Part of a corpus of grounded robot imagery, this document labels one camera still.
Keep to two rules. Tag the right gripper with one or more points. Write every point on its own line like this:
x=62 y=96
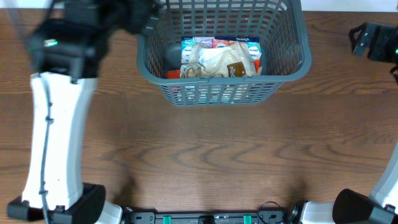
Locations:
x=372 y=43

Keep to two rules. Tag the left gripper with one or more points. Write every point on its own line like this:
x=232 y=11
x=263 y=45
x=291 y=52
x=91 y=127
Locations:
x=137 y=18

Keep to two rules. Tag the orange cracker box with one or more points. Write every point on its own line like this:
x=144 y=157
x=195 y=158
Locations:
x=222 y=71

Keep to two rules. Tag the white snack pouch back side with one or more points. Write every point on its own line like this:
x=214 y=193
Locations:
x=214 y=56

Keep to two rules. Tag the Kleenex tissue multipack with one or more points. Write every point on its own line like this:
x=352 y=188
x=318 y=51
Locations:
x=187 y=44

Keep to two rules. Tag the Pantree snack pouch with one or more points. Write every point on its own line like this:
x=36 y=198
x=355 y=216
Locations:
x=230 y=67

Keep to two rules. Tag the teal wipes packet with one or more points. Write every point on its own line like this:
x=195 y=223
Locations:
x=214 y=94

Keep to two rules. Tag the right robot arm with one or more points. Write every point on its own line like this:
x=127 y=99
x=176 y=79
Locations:
x=349 y=207

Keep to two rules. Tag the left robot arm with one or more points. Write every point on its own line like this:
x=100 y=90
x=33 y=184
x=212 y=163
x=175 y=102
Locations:
x=66 y=53

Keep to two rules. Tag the grey plastic basket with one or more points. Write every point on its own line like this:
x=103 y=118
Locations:
x=279 y=25

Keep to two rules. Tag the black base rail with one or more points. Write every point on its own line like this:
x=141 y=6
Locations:
x=266 y=216

